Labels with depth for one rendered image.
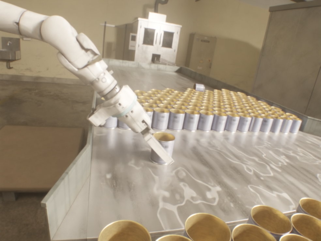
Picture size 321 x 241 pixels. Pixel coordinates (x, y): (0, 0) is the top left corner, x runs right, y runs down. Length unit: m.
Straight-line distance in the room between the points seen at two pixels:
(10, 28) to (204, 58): 6.69
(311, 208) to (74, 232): 0.47
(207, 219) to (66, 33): 0.47
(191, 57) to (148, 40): 1.99
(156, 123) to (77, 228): 0.55
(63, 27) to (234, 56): 7.74
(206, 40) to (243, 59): 1.91
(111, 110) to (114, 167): 0.17
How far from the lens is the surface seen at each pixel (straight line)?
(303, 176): 0.85
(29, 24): 0.58
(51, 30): 0.53
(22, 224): 2.03
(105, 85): 0.53
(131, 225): 0.33
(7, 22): 0.60
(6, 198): 2.25
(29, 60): 7.08
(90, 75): 0.52
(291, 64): 3.64
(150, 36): 5.37
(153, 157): 0.64
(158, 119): 0.86
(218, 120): 0.98
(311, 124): 1.42
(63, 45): 0.52
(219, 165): 0.72
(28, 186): 2.16
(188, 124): 0.92
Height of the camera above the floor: 1.41
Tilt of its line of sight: 19 degrees down
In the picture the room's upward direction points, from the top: 9 degrees clockwise
